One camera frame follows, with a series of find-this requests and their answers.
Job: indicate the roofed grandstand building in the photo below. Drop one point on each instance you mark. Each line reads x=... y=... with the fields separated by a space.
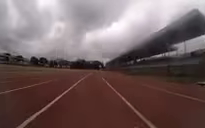
x=170 y=50

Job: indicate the red running track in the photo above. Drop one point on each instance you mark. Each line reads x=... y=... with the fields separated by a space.
x=90 y=106

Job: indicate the row of distant trees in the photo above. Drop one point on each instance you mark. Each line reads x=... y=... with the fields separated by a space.
x=70 y=63

